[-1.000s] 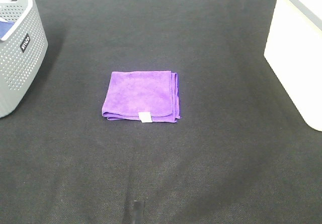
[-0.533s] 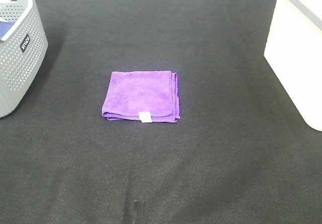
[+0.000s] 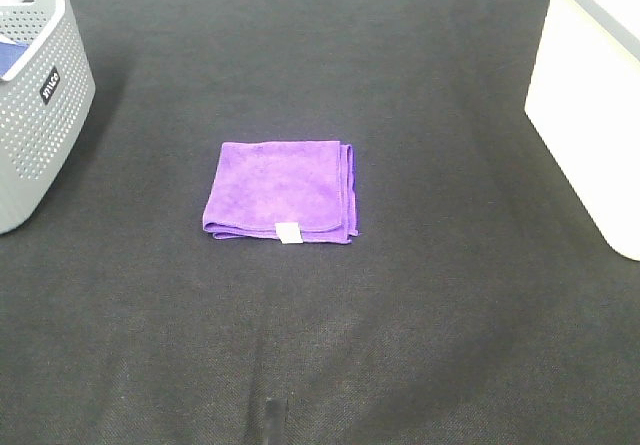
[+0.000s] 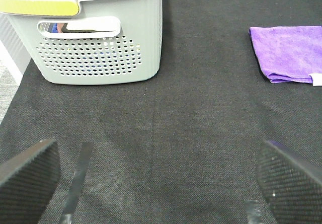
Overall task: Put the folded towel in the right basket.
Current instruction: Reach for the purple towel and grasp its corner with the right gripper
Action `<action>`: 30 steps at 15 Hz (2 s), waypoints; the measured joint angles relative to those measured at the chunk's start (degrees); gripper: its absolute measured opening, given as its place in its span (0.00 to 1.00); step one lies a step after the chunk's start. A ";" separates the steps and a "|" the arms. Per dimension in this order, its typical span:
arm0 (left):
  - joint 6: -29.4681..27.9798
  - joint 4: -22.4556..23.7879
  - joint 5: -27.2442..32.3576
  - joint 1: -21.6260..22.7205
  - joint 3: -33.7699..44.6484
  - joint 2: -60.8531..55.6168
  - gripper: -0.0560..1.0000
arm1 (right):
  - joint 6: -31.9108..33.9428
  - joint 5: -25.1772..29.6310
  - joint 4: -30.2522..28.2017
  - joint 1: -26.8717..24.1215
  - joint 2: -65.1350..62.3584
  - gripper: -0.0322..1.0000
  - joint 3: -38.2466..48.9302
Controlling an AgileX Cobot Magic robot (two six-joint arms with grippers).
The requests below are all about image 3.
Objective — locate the purple microfiber towel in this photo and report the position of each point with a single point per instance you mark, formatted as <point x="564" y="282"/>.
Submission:
<point x="290" y="191"/>

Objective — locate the grey perforated plastic basket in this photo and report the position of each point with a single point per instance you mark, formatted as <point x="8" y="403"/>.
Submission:
<point x="45" y="99"/>

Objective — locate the white plastic storage box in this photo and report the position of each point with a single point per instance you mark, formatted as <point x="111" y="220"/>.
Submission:
<point x="583" y="101"/>

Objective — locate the blue cloth in basket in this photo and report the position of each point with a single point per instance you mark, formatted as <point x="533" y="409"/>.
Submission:
<point x="9" y="54"/>

